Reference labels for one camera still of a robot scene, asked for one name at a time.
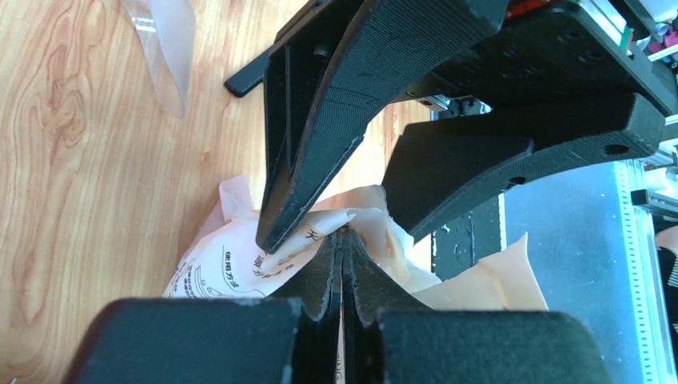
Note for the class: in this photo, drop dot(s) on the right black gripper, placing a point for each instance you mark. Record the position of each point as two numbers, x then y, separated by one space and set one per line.
563 96

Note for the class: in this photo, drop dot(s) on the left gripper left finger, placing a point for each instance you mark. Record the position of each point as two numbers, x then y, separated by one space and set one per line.
289 337

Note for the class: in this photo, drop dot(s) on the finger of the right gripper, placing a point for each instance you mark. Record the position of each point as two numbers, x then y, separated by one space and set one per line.
331 69

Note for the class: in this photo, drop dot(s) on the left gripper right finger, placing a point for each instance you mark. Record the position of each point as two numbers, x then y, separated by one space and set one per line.
391 337

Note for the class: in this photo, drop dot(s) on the pink cat litter bag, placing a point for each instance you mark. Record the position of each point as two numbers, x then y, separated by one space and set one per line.
225 261

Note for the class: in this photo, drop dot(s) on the clear plastic scoop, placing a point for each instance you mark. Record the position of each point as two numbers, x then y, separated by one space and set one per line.
166 30

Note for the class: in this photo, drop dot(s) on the black bag clip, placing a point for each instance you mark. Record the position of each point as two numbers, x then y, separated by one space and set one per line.
249 76

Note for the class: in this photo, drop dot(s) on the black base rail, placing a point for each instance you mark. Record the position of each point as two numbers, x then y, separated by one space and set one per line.
462 242

